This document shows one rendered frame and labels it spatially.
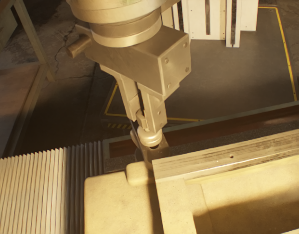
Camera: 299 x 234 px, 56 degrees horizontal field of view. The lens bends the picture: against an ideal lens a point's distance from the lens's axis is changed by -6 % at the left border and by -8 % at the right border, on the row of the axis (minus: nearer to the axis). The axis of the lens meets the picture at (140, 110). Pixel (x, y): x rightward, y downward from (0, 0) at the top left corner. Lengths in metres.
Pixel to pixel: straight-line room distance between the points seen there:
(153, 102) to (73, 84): 1.99
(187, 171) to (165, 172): 0.03
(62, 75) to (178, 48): 2.21
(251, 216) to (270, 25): 1.74
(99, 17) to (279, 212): 0.35
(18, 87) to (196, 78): 1.25
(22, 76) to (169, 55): 2.05
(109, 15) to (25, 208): 0.58
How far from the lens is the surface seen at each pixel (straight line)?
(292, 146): 0.44
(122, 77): 0.37
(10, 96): 2.17
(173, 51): 0.29
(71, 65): 2.55
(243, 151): 0.42
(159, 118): 0.39
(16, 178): 0.82
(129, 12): 0.26
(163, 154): 0.44
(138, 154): 0.57
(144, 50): 0.29
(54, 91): 2.36
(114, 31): 0.29
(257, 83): 1.61
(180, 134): 0.78
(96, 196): 0.48
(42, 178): 0.79
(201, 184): 0.47
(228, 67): 1.70
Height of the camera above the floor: 1.43
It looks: 46 degrees down
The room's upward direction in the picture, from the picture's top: 13 degrees counter-clockwise
